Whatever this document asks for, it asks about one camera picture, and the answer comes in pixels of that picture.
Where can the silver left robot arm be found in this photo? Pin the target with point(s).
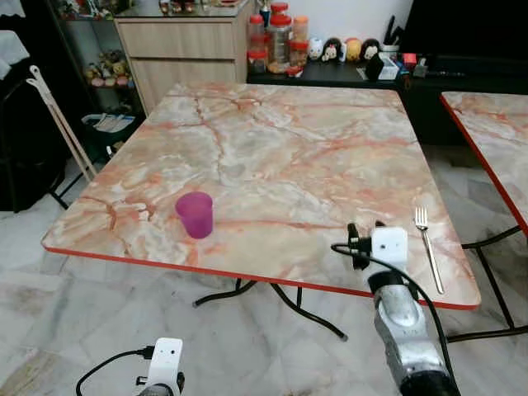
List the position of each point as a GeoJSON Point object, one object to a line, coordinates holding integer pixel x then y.
{"type": "Point", "coordinates": [157, 390]}

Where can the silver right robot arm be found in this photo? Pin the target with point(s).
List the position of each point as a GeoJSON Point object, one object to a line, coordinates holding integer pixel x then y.
{"type": "Point", "coordinates": [404, 330]}

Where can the silver metal fork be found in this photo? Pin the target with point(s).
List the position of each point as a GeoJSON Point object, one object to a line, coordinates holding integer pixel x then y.
{"type": "Point", "coordinates": [429, 247]}

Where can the purple plastic cup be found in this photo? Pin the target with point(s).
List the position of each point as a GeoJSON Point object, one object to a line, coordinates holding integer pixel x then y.
{"type": "Point", "coordinates": [195, 216]}

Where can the small white box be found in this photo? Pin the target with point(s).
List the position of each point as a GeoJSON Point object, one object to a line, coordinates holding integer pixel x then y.
{"type": "Point", "coordinates": [392, 71]}

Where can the small red box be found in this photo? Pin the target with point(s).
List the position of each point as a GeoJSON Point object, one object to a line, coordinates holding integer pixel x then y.
{"type": "Point", "coordinates": [409, 58]}

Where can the yellow round toy figurine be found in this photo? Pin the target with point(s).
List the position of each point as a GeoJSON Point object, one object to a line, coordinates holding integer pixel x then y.
{"type": "Point", "coordinates": [352, 50]}

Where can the black white toy figurine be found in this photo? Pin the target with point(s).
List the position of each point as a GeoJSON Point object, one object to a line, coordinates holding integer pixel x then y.
{"type": "Point", "coordinates": [333, 51]}

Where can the dark round toy figurine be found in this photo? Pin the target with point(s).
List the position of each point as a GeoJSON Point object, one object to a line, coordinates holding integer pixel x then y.
{"type": "Point", "coordinates": [371, 48]}

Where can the small jar red lid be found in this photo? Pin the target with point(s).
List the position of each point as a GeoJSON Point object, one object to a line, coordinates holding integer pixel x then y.
{"type": "Point", "coordinates": [257, 61]}
{"type": "Point", "coordinates": [299, 54]}

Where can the white round toy figurine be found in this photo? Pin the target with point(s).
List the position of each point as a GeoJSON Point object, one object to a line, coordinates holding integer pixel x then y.
{"type": "Point", "coordinates": [315, 49]}

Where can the large clear jar red lid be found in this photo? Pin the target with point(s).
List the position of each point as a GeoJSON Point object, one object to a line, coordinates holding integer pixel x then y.
{"type": "Point", "coordinates": [280, 45]}

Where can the jar with orange contents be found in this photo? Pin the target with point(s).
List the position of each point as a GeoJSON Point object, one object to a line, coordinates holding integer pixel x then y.
{"type": "Point", "coordinates": [300, 30]}

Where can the black flat television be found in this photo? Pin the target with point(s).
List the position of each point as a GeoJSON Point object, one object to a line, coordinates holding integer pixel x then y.
{"type": "Point", "coordinates": [470, 29]}

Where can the stack of papers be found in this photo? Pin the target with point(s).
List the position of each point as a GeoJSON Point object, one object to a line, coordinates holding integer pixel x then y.
{"type": "Point", "coordinates": [109, 123]}

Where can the black chair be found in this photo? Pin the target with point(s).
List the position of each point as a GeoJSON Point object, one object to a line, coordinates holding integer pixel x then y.
{"type": "Point", "coordinates": [29, 148]}

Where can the beige wooden folding rack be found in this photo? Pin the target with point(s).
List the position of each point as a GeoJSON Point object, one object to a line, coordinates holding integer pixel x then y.
{"type": "Point", "coordinates": [62, 124]}

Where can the black display shelf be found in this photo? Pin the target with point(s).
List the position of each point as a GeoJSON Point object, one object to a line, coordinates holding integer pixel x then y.
{"type": "Point", "coordinates": [78, 41]}

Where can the white cloth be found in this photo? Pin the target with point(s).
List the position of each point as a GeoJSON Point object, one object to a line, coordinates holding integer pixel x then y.
{"type": "Point", "coordinates": [12, 54]}

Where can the black folding table leg frame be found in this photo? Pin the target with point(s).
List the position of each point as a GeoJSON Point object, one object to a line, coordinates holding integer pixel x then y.
{"type": "Point", "coordinates": [491, 289]}
{"type": "Point", "coordinates": [309, 316]}

